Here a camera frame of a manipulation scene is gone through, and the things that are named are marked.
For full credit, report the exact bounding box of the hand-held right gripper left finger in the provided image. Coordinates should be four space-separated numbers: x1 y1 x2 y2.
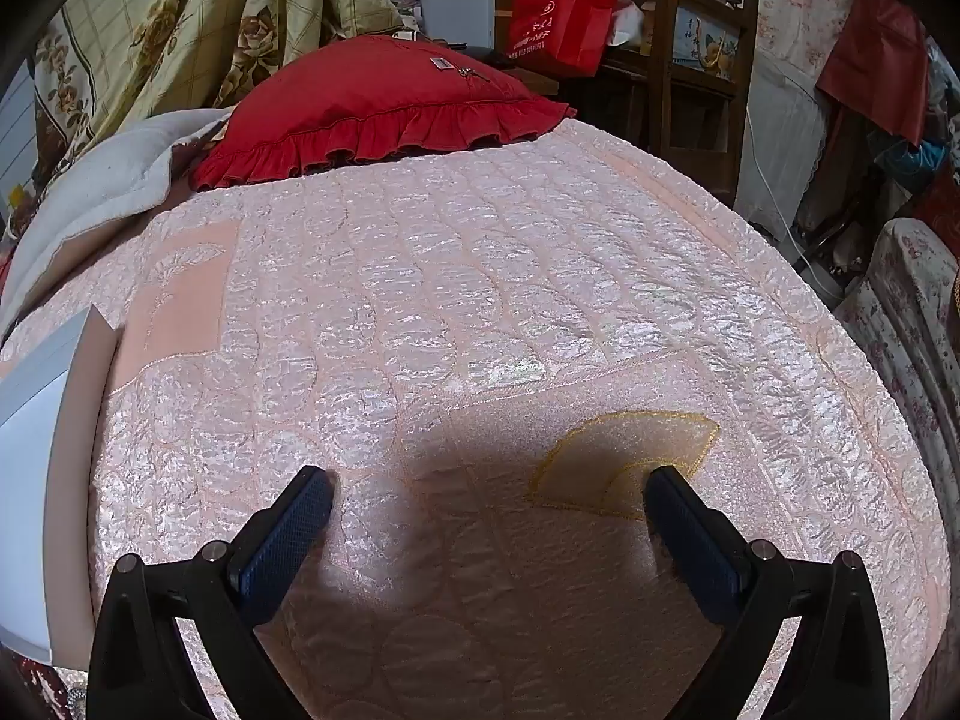
88 465 336 720

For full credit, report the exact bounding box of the wooden shelf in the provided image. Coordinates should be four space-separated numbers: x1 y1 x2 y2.
600 0 760 203

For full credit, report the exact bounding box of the white pink-flowered mattress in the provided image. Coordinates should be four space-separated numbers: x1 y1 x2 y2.
690 0 860 233

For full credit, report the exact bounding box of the red ruffled pillow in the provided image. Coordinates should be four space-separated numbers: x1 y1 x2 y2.
191 36 577 192

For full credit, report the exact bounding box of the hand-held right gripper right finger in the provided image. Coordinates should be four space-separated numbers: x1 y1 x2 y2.
643 466 893 720

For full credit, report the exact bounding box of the white cable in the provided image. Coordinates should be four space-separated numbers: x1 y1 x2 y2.
742 105 833 286

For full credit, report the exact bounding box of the red shopping bag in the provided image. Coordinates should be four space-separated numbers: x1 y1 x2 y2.
508 0 620 77

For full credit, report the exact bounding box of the white shallow box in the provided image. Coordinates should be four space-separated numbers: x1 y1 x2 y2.
0 306 113 665

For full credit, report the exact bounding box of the beige pillow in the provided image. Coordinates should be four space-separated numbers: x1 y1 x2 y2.
0 109 237 338

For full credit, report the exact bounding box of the red hanging cloth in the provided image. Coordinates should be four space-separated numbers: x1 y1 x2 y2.
816 0 931 147

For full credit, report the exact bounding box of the yellow-green floral quilt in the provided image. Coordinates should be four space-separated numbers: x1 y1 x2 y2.
34 0 421 188

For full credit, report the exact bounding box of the blue cloth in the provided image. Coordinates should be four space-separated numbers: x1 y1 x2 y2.
874 139 950 177

